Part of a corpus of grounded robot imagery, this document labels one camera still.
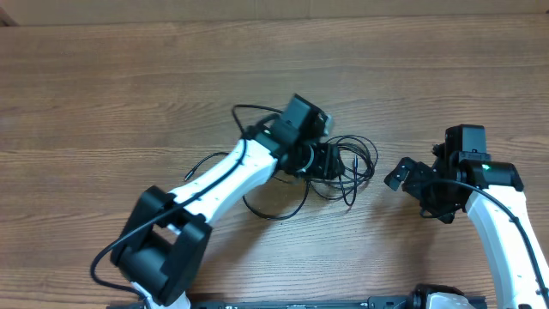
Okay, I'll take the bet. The black USB cable bundle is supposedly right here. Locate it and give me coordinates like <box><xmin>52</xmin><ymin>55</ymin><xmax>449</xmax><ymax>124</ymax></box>
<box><xmin>183</xmin><ymin>134</ymin><xmax>380</xmax><ymax>221</ymax></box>

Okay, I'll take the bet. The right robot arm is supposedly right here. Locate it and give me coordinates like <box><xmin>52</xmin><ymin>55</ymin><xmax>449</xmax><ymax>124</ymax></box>
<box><xmin>384</xmin><ymin>124</ymin><xmax>548</xmax><ymax>308</ymax></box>

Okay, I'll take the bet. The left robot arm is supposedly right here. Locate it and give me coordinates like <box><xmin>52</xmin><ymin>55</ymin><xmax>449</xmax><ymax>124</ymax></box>
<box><xmin>109</xmin><ymin>94</ymin><xmax>344</xmax><ymax>308</ymax></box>

